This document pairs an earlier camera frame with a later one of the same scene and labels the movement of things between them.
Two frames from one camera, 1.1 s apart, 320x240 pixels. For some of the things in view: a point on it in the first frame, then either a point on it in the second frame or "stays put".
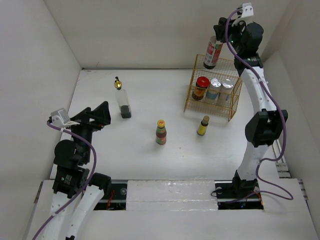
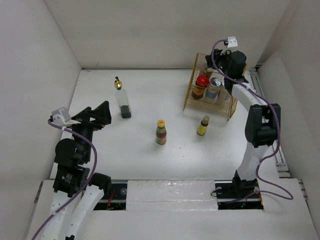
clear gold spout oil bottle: (122, 99) stays put
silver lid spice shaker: (226, 91) stays put
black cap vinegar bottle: (214, 49) → (205, 73)
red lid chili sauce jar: (202, 84) stays put
